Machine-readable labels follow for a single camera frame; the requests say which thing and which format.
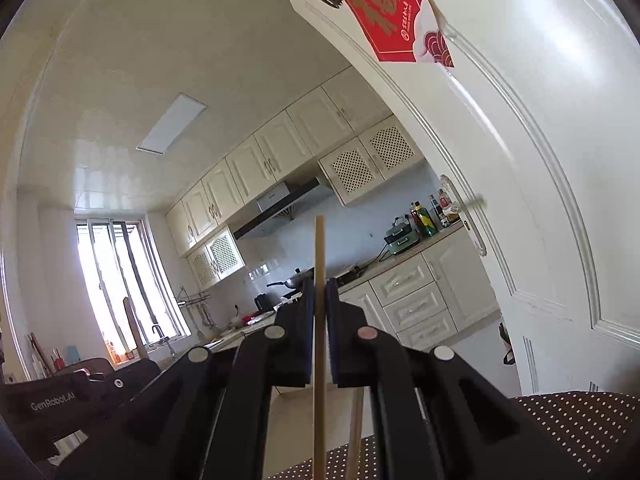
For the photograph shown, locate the range hood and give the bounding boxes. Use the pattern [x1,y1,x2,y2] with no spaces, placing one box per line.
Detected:
[233,177,334,240]

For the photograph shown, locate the silver door handle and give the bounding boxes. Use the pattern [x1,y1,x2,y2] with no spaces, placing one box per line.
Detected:
[439,174,488,257]

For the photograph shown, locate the brown polka dot tablecloth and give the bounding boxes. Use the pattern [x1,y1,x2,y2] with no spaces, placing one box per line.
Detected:
[264,391,639,479]

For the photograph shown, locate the kitchen faucet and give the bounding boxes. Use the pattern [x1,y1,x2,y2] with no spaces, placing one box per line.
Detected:
[152,323,177,360]

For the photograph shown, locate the red fu paper decoration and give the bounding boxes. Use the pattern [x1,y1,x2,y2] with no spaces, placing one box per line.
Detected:
[346,0,454,68]

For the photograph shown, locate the wooden chopstick pile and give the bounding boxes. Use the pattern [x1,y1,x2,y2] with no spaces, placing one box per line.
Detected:
[122,297,149,360]

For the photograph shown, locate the wall utensil rack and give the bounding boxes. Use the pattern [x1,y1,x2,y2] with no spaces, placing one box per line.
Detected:
[176,286,221,344]

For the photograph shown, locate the black wok with lid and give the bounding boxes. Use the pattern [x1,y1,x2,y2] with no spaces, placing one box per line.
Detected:
[267,268,314,290]

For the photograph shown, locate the white door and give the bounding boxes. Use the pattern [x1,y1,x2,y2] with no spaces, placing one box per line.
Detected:
[271,0,640,396]

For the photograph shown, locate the ceiling light panel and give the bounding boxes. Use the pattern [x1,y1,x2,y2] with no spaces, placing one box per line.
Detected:
[137,93,206,155]

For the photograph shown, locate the gas stove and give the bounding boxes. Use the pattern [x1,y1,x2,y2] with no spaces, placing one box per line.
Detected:
[335,262,371,287]

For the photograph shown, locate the green bottle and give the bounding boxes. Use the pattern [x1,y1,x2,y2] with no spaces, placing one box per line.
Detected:
[412,202,437,237]

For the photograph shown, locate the dark sauce bottle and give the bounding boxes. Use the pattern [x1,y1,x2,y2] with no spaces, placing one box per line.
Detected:
[430,195,450,229]

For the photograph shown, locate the upper cream cabinets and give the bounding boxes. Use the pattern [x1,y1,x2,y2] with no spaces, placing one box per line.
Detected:
[166,67,424,290]

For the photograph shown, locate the window with bars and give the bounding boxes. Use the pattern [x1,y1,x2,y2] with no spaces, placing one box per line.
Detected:
[75,218,191,364]

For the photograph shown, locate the orange sauce bottle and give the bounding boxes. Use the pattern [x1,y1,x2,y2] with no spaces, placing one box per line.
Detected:
[438,188,459,223]

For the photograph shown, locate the cream cabinets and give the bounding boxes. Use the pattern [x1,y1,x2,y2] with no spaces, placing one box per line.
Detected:
[166,67,424,290]
[209,226,501,356]

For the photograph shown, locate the green electric cooker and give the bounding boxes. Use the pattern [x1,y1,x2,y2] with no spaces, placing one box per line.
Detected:
[384,214,420,256]

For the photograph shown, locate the lower cream cabinets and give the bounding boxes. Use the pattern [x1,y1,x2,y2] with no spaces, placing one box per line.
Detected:
[209,226,501,356]

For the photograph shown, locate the black electric kettle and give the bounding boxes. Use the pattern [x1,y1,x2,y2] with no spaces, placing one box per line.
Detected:
[254,294,273,312]

